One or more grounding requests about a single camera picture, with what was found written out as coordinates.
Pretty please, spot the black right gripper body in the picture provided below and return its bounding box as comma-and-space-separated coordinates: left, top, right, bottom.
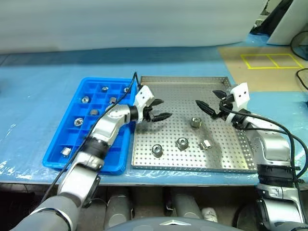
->
211, 94, 235, 121

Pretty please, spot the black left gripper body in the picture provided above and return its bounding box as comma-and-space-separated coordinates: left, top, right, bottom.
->
141, 105, 156, 123

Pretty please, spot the perforated steel tray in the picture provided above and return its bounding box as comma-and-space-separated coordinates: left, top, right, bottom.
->
131, 76, 258, 173

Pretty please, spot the blue plastic compartment tray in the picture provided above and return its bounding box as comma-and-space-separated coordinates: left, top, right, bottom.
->
42, 77, 139, 176

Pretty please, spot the brown cardboard mat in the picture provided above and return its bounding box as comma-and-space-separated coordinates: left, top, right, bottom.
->
218, 45, 308, 92

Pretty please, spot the grey robot leg cylinder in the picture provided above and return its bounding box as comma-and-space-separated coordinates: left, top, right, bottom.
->
103, 193, 133, 229
172, 192, 203, 219

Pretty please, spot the white box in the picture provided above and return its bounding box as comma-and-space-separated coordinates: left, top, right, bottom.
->
266, 0, 308, 46

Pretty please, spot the grey robot torso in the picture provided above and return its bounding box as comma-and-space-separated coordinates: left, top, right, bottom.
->
103, 216, 234, 231

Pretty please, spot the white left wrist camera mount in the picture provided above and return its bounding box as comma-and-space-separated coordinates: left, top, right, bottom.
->
134, 85, 154, 111

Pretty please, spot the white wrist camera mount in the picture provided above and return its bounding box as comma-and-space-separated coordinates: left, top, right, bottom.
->
227, 81, 250, 122
134, 85, 154, 111

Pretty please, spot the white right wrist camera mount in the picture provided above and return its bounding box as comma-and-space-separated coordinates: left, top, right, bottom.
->
227, 81, 250, 122

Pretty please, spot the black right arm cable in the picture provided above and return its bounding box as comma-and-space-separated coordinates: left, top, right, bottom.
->
219, 102, 308, 193

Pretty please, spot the black looped cable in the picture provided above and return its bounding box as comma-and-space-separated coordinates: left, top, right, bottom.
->
290, 30, 308, 58

